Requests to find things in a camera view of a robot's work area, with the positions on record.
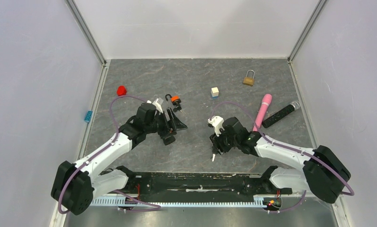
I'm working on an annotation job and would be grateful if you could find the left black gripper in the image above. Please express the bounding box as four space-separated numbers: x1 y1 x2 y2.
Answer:
145 107 187 139

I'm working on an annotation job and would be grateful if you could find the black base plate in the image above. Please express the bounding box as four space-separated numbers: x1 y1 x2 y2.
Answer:
121 172 292 203

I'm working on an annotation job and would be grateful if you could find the white blue cube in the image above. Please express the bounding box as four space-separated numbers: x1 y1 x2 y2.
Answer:
210 87 219 99

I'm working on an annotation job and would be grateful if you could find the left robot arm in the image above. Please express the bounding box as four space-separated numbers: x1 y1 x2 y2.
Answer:
51 102 188 215

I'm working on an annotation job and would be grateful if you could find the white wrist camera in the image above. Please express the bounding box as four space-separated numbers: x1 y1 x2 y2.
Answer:
208 116 224 137
147 98 164 113

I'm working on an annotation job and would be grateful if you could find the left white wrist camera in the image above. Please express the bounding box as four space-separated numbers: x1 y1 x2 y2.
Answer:
147 98 164 113

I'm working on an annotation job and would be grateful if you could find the orange black padlock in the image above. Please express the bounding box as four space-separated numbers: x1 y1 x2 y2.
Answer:
165 94 182 106

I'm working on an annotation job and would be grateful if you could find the black key bunch large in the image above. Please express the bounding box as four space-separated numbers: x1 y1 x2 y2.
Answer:
211 150 217 162

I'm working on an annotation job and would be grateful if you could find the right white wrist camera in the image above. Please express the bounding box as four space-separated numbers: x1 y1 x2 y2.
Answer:
208 116 224 137

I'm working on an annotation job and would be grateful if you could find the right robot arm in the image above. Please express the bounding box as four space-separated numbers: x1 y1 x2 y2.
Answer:
208 116 354 203

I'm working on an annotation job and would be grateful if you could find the red cylinder block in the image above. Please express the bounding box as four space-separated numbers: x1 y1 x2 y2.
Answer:
116 85 127 96

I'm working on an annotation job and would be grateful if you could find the black toy microphone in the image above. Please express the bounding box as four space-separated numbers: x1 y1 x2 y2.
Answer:
262 101 301 128

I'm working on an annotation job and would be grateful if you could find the pink toy microphone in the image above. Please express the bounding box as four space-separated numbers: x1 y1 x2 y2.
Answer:
253 94 272 131

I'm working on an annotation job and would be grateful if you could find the blue lego brick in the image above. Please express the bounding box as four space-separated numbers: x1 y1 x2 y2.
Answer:
84 110 93 123

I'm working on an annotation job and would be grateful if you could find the brass padlock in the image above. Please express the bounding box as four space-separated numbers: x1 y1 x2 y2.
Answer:
242 70 255 87

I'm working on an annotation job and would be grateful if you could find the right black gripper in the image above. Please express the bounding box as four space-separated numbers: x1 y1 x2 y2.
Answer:
210 126 239 155

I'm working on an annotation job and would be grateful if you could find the black key bunch small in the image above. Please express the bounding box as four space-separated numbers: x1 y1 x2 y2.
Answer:
173 106 184 113

